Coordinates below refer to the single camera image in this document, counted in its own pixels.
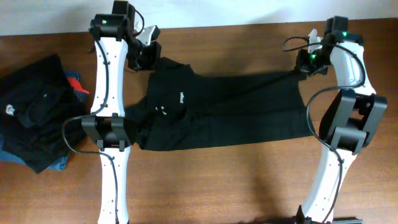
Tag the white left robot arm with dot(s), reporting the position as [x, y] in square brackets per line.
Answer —
[118, 45]

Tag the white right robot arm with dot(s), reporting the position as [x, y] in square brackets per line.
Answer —
[351, 120]

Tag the red garment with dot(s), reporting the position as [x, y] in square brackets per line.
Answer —
[76, 85]

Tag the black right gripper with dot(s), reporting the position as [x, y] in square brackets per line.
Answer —
[303, 66]

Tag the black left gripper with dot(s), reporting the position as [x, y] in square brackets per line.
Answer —
[149, 58]

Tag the black polo shirt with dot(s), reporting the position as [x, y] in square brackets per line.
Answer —
[184, 110]

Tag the black garment with logo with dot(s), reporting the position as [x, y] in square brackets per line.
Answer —
[38, 111]

